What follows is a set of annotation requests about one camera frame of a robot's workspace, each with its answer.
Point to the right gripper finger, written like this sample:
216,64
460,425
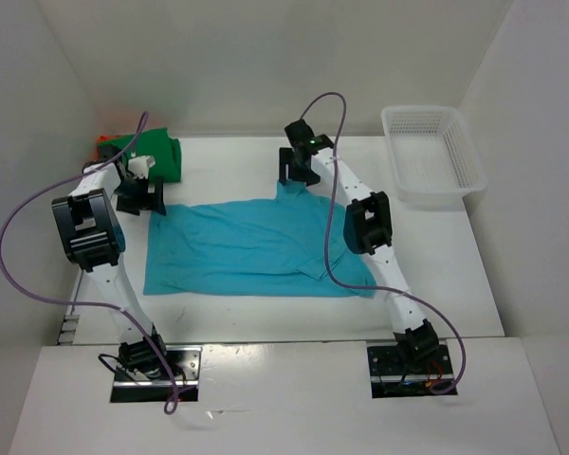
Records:
285,157
310,178

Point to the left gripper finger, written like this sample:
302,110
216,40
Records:
127,206
157,204

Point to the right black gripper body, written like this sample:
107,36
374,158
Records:
299,171

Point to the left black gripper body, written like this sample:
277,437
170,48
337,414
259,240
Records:
136,189

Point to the green t-shirt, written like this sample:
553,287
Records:
165,150

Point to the orange t-shirt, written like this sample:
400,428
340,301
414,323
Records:
102,142

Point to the light blue t-shirt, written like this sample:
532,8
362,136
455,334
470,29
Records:
287,246

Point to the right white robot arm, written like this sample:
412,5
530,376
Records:
367,230

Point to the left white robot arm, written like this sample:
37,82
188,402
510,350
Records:
93,239

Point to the white plastic basket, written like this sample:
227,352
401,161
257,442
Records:
433,157

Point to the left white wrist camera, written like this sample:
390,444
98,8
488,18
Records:
139,166

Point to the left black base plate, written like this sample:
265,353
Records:
132,386

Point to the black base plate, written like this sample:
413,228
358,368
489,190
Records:
391,377
132,386

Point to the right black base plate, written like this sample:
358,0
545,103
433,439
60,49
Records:
391,377

